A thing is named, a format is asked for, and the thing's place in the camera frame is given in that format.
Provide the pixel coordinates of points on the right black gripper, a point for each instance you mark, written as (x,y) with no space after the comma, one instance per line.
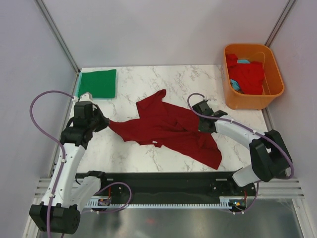
(200,128)

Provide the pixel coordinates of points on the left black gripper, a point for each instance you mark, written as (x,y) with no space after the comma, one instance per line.
(104,121)

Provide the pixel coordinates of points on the dark red t shirt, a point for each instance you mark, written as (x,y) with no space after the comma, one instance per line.
(164,124)

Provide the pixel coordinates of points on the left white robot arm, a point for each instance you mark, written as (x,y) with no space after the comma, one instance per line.
(61,206)

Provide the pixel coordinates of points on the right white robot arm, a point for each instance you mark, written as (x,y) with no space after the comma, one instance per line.
(270,158)

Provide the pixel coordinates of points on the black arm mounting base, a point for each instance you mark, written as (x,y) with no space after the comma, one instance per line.
(126,185)

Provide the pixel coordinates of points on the folded green t shirt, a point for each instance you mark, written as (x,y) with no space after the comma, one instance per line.
(101,84)

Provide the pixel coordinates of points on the folded teal t shirt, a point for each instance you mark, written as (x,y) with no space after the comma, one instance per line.
(78,85)

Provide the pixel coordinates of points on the light blue t shirt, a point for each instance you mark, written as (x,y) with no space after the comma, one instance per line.
(235,84)

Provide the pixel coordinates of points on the orange plastic basket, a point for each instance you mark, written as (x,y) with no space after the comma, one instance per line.
(273,85)

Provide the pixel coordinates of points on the bright red t shirt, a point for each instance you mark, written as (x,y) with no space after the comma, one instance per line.
(250,77)

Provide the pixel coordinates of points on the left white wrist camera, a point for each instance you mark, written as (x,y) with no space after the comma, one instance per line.
(85,97)

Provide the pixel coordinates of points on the white slotted cable duct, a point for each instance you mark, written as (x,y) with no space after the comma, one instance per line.
(181,201)

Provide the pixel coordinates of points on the aluminium rail profile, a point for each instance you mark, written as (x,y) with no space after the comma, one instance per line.
(275,189)

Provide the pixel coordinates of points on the left aluminium frame post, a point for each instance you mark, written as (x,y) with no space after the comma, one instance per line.
(57,34)

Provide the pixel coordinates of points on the aluminium frame post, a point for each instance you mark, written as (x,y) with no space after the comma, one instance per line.
(279,23)
(57,34)

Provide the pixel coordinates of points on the right aluminium frame post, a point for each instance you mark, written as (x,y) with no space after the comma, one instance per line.
(279,23)

